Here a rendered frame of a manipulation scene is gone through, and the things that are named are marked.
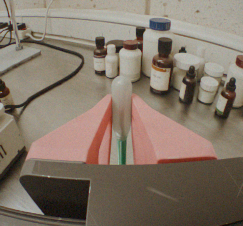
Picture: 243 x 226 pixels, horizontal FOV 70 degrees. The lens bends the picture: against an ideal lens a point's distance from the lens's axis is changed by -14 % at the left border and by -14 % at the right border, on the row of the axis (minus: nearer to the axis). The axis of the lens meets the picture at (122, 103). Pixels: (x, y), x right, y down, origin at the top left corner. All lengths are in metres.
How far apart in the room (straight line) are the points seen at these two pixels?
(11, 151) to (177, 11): 0.48
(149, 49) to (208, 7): 0.19
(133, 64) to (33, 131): 0.24
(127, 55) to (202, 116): 0.19
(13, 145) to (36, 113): 0.11
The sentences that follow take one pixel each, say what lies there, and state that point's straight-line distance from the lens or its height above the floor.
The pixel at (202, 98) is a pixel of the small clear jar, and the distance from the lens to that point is 0.40.
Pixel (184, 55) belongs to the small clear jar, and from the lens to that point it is 0.44.
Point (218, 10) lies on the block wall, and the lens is 0.52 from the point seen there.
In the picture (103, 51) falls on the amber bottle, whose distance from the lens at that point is 0.46.
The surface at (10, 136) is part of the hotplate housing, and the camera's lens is 0.29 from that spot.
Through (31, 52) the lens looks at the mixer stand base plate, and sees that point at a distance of 0.66.
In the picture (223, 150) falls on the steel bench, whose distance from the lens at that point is 0.33.
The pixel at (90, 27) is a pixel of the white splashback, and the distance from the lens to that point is 0.64.
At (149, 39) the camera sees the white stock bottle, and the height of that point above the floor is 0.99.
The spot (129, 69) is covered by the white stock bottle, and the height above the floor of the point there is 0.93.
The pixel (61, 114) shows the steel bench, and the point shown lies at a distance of 0.37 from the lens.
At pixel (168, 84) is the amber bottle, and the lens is 0.40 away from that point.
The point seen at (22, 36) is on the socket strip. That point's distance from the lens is 0.87.
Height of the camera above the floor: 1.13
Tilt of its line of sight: 37 degrees down
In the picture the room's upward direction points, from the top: straight up
